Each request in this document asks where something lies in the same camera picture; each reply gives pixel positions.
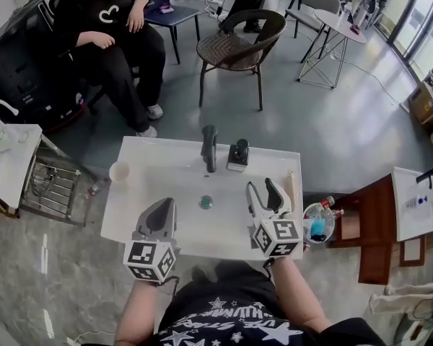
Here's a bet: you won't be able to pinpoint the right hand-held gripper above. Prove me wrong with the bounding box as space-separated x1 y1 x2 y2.
245 177 304 259

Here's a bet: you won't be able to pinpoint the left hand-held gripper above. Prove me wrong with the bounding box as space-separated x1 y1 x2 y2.
123 198 181 284

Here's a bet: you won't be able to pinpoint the black soap dispenser bottle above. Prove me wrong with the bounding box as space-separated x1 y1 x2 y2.
226 138 250 172

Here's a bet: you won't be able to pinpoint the white cup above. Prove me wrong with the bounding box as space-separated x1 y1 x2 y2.
108 161 131 183

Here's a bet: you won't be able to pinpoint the person's left forearm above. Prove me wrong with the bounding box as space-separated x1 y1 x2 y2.
115 279 172 346

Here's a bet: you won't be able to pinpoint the person's right forearm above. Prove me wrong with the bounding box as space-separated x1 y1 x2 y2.
270 256 331 334

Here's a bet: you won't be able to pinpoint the white ceramic sink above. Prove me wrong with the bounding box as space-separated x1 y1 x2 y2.
100 136 304 261

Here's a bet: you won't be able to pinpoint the brown wooden sink cabinet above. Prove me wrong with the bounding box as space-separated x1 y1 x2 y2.
330 174 398 248

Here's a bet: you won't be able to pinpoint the small white sink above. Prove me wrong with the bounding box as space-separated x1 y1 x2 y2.
0 110 43 208

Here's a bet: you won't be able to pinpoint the translucent white waste bin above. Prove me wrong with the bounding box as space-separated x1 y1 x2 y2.
302 203 336 244

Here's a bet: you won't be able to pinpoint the person's left shoe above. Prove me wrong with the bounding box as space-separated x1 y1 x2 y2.
191 265 210 283

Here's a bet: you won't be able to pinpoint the person's black trousers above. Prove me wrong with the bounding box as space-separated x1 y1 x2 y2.
214 260 275 291

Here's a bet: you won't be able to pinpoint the person's black printed shirt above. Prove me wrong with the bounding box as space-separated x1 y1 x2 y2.
153 283 387 346

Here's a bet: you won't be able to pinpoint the clear bottle with blue cap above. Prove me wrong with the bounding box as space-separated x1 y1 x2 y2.
405 195 431 209

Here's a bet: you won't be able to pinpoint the brown rattan chair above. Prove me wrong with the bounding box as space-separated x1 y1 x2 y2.
196 9 288 111

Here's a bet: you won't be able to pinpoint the short black faucet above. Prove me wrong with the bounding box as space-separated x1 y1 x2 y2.
415 166 433 191

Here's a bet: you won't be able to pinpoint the cardboard box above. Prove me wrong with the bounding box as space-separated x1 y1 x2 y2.
407 72 433 125

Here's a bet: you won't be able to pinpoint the round white table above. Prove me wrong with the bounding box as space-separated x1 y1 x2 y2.
296 8 368 89

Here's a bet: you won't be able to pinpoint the white gooseneck faucet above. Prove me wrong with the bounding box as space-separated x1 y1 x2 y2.
0 98 19 122

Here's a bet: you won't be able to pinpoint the grey chair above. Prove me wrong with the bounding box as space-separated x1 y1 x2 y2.
284 0 342 64

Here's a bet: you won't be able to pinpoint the large black equipment case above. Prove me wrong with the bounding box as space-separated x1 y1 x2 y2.
0 0 91 133

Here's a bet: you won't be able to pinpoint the dark blue chair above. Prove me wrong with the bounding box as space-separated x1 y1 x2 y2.
136 0 201 64

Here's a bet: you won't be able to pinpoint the large glass window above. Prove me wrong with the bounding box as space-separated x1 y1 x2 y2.
385 0 433 82

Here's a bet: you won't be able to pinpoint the black office chair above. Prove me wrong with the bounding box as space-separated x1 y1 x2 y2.
38 0 108 117

